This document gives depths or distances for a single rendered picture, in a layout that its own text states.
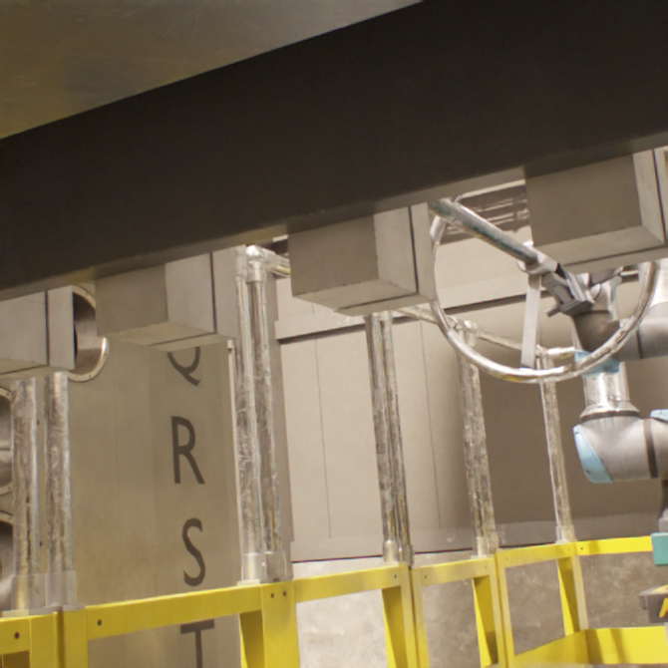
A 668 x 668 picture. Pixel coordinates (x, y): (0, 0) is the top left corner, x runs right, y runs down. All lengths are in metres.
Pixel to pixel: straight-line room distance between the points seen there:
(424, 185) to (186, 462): 2.56
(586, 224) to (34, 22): 0.34
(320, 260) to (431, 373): 8.22
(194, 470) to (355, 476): 6.04
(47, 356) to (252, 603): 1.04
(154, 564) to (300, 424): 6.51
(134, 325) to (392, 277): 0.20
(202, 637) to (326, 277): 2.54
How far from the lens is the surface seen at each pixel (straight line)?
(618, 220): 0.67
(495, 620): 2.93
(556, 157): 0.66
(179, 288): 0.83
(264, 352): 2.06
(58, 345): 0.97
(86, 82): 0.56
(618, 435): 2.21
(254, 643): 1.97
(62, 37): 0.51
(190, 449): 3.22
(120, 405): 2.99
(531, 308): 1.75
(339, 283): 0.73
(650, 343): 1.97
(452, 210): 1.42
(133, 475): 3.00
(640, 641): 3.60
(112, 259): 0.81
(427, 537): 8.86
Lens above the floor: 0.45
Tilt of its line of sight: 11 degrees up
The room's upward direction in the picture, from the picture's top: 5 degrees counter-clockwise
